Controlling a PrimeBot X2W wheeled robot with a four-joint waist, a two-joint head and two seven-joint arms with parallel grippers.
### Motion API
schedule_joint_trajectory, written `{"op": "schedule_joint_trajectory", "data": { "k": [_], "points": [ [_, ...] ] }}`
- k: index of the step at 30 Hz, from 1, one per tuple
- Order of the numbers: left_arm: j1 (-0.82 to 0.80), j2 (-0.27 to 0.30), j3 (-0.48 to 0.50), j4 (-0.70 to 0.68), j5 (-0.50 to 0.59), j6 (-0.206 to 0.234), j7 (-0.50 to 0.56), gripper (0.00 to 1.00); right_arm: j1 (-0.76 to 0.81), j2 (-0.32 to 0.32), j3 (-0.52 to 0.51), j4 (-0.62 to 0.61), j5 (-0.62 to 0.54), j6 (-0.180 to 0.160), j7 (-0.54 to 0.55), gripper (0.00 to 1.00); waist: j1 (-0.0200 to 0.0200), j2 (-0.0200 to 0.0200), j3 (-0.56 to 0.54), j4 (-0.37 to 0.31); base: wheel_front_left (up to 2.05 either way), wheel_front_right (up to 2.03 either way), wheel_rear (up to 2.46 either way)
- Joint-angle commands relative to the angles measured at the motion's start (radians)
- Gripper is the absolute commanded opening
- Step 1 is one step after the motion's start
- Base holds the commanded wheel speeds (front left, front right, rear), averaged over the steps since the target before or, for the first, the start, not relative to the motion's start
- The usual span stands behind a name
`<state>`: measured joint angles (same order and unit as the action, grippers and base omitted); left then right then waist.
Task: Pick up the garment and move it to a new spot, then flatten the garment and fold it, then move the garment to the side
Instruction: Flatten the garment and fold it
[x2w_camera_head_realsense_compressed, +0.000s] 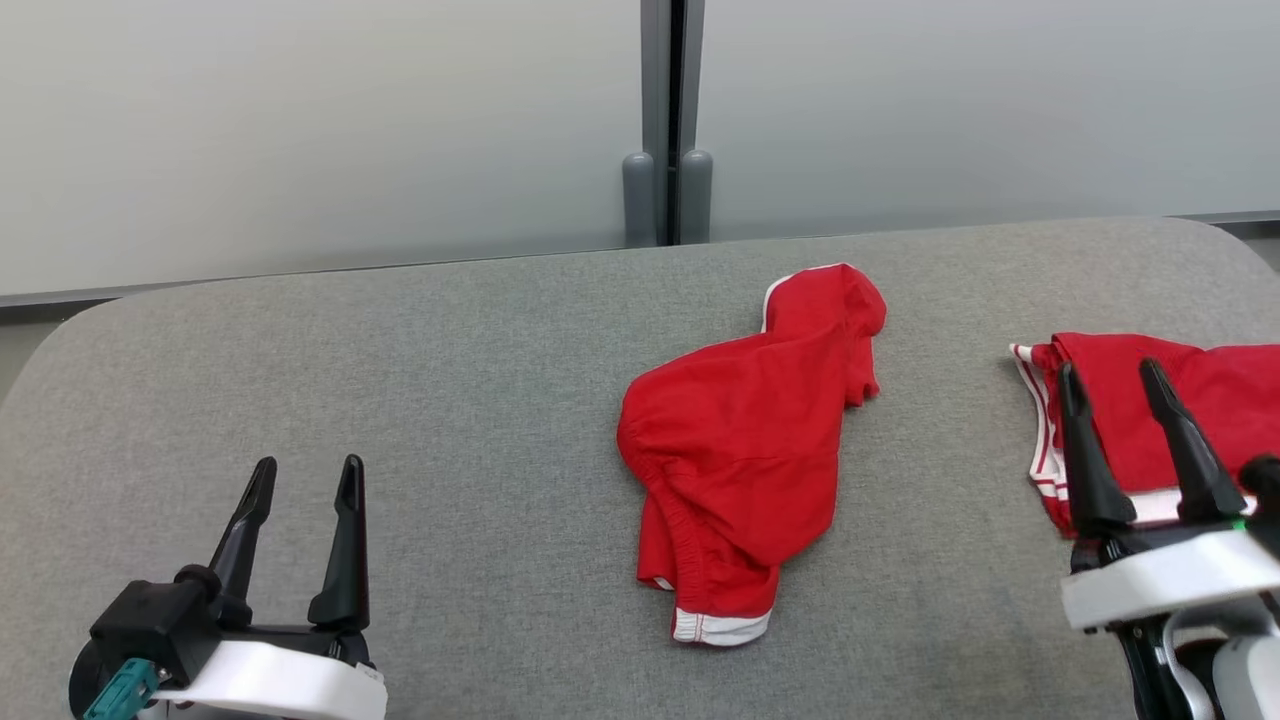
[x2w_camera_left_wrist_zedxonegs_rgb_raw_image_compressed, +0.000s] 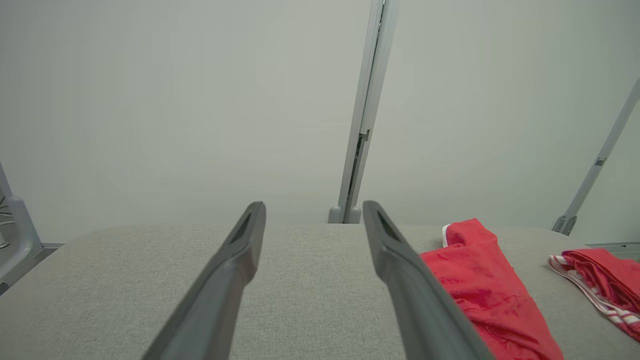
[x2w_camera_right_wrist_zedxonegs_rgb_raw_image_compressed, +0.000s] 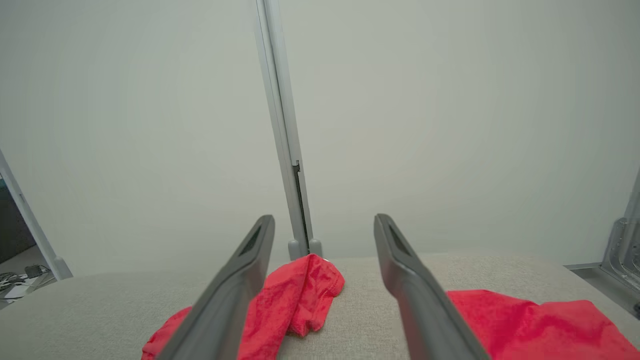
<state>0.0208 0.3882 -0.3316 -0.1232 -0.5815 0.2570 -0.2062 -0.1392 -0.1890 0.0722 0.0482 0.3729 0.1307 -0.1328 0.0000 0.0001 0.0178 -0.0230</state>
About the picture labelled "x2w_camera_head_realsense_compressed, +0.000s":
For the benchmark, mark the grey cylindrical post cap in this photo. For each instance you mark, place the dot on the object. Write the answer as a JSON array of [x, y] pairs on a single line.
[[639, 200], [695, 198]]

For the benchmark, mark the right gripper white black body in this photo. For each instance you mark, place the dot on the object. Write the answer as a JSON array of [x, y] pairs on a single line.
[[1160, 580]]

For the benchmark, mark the grey partition frame post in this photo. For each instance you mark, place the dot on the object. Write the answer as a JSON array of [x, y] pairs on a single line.
[[655, 70]]

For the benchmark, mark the red shorts with white trim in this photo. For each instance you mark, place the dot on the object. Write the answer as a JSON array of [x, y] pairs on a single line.
[[740, 450]]

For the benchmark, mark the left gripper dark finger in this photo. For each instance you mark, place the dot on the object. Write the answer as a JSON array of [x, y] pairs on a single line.
[[345, 570], [240, 560]]

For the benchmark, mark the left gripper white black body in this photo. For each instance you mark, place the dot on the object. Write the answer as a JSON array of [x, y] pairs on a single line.
[[290, 685]]

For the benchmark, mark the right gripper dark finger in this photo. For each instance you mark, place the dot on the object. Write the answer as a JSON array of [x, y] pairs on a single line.
[[1095, 490], [1200, 480]]

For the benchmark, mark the grey partition bottom rail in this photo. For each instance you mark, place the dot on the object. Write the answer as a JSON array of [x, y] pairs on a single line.
[[1240, 220], [200, 282]]

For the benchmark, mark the red jersey with number print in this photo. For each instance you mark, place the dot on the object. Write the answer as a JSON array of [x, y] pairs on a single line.
[[1230, 400]]

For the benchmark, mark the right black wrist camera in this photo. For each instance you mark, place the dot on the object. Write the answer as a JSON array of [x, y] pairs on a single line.
[[1265, 490]]

